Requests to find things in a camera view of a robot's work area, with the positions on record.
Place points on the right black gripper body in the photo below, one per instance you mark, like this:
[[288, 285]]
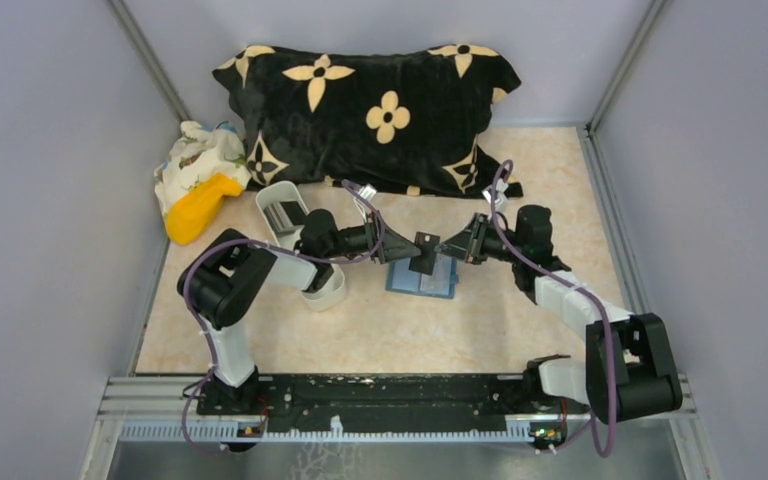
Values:
[[476, 240]]

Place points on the black cards in tray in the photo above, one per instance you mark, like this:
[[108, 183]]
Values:
[[285, 217]]

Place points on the floral patterned cloth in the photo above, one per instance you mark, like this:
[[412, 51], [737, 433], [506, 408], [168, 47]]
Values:
[[195, 157]]

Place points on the blue leather card holder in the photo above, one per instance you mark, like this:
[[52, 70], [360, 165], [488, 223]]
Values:
[[440, 284]]

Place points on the black pillow with cream flowers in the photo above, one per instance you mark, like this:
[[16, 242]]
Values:
[[403, 123]]

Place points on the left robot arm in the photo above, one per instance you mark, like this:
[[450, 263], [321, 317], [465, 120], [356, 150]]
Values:
[[221, 284]]

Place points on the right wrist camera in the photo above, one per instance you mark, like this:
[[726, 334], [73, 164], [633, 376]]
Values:
[[496, 196]]

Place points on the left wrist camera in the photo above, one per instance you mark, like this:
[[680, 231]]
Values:
[[364, 199]]

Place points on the yellow plastic object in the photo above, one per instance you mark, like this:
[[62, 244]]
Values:
[[190, 216]]

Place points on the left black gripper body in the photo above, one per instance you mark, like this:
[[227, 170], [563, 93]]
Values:
[[381, 245]]

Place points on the black credit card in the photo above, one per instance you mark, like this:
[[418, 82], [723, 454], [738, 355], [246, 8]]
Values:
[[425, 262]]

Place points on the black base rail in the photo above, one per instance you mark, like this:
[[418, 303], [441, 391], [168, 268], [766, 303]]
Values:
[[378, 403]]

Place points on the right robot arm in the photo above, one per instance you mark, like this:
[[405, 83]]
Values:
[[628, 371]]

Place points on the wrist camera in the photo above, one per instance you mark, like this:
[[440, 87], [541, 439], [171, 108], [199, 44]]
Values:
[[364, 199], [496, 196]]

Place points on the white oblong plastic tray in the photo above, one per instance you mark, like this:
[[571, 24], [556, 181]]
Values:
[[321, 285]]

